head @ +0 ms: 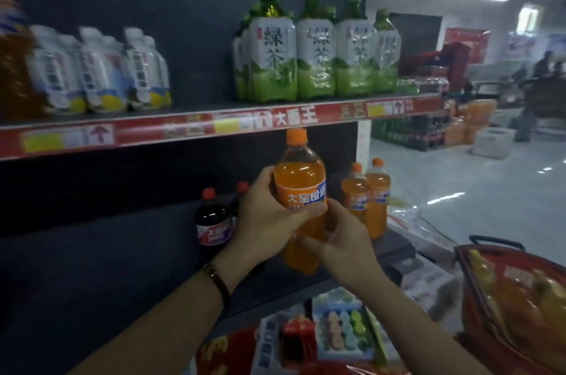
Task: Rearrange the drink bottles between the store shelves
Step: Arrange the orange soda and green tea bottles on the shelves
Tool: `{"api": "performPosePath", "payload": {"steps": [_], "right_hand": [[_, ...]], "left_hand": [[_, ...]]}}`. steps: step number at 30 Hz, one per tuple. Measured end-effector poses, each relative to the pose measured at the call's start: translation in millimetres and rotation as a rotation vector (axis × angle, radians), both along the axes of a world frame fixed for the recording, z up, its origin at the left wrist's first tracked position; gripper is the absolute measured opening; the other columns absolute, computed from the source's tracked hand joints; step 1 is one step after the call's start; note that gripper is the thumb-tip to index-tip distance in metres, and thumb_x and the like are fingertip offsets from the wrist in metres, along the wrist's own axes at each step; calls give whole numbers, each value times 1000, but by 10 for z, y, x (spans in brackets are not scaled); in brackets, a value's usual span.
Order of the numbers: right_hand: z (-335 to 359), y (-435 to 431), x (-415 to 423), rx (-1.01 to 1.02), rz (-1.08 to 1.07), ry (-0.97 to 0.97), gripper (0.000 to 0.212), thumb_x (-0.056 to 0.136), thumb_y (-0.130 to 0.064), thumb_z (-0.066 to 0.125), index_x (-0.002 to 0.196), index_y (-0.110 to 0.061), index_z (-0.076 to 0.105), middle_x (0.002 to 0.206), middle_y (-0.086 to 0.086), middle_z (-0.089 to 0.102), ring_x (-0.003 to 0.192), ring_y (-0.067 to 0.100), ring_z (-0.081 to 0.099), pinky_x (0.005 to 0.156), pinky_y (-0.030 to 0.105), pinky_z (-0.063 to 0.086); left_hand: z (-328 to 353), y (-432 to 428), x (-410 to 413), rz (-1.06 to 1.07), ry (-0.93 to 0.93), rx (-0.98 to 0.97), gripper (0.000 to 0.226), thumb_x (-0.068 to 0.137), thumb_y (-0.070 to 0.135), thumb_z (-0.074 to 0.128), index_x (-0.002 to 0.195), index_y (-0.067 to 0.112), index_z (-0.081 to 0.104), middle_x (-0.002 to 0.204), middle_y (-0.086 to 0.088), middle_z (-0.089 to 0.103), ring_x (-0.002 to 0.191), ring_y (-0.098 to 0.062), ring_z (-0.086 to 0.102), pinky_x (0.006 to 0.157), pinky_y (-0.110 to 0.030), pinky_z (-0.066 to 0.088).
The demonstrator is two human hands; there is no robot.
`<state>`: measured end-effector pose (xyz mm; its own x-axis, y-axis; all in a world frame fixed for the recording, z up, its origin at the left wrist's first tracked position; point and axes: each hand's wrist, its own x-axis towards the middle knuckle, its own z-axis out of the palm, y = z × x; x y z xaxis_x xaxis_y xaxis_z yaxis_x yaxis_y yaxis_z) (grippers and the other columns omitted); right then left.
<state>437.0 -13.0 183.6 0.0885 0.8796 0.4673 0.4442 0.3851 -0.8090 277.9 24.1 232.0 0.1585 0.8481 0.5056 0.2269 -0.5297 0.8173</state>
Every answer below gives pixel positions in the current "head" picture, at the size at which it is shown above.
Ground person's right hand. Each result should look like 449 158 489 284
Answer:
295 198 386 296

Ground person's left hand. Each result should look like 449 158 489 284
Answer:
213 166 328 291

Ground large dark soda bottle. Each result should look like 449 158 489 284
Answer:
229 181 251 229
195 187 233 256

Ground large orange soda bottle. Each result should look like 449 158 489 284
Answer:
273 128 329 276
0 0 43 122
341 162 371 229
364 158 392 239

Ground dark grey metal shelf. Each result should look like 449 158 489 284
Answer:
0 0 445 375

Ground row of large tea bottles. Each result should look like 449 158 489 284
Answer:
232 0 403 104

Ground pile of yellow juice bottles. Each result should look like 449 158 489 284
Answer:
468 248 566 358

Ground cluster of white drink bottles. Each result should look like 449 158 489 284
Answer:
28 25 172 115

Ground person's right forearm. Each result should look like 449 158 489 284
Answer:
358 277 492 375

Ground person's left forearm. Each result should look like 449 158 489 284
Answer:
66 268 231 375

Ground red shelf price strip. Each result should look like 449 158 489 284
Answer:
0 94 445 162

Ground flat white red carton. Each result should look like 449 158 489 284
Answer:
387 204 456 256

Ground blue pack of coloured sponges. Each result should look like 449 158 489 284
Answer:
311 288 377 362

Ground white carton box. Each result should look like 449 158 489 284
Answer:
400 255 460 314

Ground small red pack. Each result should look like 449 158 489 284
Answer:
281 316 318 367

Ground crumpled white blue packet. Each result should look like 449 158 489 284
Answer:
256 319 288 375

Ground red gold-flower packet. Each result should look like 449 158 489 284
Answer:
196 328 259 375

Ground stack of drink bottle packs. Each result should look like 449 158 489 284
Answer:
371 116 447 151

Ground red plastic basket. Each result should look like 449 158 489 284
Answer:
454 235 566 375

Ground white plastic crate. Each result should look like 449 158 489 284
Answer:
472 127 516 161

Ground stack of orange drink packs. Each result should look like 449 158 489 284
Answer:
444 99 498 146

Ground stack of red baskets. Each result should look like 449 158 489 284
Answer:
420 42 472 95

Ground dark double door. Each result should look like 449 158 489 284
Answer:
389 13 443 77

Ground small window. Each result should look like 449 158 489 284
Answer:
517 6 541 35

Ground dark beaded bracelet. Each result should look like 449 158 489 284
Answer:
202 262 232 309

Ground red wall poster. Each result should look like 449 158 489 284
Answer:
443 27 491 65

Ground blue wall poster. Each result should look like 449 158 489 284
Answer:
502 32 538 63

